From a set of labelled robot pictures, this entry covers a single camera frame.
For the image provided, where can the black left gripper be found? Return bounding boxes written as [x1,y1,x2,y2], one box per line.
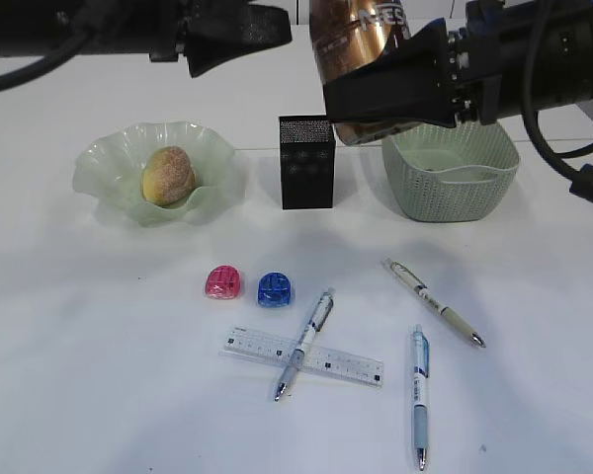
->
[149,0,292,78]

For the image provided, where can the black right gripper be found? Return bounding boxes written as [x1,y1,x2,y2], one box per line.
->
[323,1,504,127]

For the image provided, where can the brown Nescafe coffee bottle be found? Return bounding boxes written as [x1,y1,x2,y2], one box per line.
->
[308,0,416,147]

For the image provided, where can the sugared bread loaf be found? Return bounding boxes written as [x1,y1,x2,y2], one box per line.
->
[141,146,196,206]

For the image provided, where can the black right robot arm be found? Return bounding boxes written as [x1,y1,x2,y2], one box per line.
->
[323,1,593,127]

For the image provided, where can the green plastic woven basket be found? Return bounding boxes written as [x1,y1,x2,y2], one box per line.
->
[381,122,520,223]

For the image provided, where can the black mesh pen holder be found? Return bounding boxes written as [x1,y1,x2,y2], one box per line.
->
[279,116,336,210]

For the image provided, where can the green wavy glass plate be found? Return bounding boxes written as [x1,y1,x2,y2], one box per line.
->
[72,121,246,227]

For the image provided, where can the cream ballpoint pen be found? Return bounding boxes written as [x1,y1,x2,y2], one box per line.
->
[383,259,486,348]

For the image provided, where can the blue pencil sharpener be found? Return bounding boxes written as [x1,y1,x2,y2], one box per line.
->
[257,272,292,308]

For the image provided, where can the pink pencil sharpener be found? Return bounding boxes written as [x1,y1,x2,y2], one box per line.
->
[205,265,241,300]

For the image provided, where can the blue white gel pen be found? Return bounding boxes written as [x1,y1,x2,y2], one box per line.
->
[412,325,430,472]

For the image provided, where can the clear plastic ruler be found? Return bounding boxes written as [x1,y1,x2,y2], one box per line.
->
[222,327,384,387]

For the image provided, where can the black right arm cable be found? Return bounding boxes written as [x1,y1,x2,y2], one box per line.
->
[521,0,593,211]

